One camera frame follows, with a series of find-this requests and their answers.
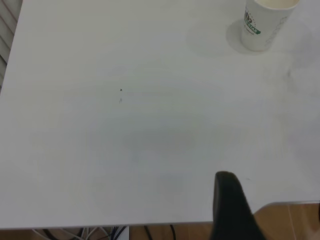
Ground white cable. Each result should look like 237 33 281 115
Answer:
31 227 101 240

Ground white paper cup green print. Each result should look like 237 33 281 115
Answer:
240 0 300 52

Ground dark blue cable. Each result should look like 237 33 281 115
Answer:
108 226 127 240

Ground grey slatted panel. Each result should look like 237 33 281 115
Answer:
0 0 24 95

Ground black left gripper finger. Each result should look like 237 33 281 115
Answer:
209 170 267 240

